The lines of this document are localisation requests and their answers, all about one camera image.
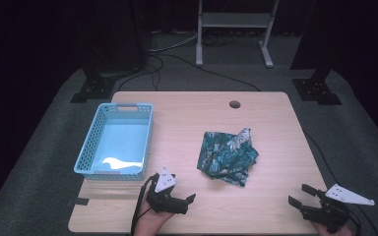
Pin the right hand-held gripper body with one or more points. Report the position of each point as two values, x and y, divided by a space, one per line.
333 209

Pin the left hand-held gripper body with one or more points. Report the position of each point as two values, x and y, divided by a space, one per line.
165 196

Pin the teal floral print shirt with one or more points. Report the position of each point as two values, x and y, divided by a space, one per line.
224 156

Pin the person's right hand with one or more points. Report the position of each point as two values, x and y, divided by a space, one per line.
336 234

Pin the light blue plastic basket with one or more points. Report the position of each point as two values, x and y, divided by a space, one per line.
119 144

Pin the black tape strip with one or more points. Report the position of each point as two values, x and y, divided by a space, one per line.
78 201

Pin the white metal stand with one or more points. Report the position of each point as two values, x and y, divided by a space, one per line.
236 19

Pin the black stand with base plate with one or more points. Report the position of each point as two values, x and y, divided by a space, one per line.
316 88
93 88

